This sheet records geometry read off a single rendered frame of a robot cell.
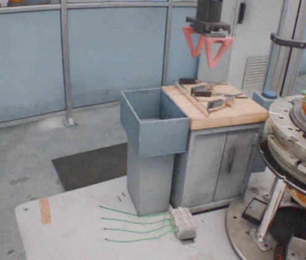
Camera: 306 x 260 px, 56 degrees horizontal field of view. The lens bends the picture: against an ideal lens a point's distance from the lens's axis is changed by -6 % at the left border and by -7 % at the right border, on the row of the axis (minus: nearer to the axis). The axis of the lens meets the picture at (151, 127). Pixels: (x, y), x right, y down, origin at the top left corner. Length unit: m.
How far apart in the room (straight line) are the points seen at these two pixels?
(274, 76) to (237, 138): 0.41
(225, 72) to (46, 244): 2.46
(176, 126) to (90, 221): 0.33
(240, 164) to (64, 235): 0.46
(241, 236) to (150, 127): 0.35
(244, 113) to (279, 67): 0.42
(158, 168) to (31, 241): 0.34
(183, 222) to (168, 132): 0.23
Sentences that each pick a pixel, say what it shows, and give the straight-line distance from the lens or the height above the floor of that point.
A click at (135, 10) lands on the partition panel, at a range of 2.80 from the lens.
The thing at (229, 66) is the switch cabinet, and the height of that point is 0.56.
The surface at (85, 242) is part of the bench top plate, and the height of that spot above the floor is 0.78.
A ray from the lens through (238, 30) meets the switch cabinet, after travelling 2.84.
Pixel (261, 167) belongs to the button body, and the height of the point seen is 0.80.
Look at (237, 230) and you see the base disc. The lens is 0.77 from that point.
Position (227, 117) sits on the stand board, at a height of 1.06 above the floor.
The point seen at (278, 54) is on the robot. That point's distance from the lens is 1.07.
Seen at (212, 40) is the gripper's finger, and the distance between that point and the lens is 0.66.
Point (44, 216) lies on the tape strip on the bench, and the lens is 0.81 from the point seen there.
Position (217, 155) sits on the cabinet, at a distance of 0.72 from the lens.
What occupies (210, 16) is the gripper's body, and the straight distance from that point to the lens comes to 0.69.
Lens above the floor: 1.34
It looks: 29 degrees down
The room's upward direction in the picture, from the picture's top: 4 degrees clockwise
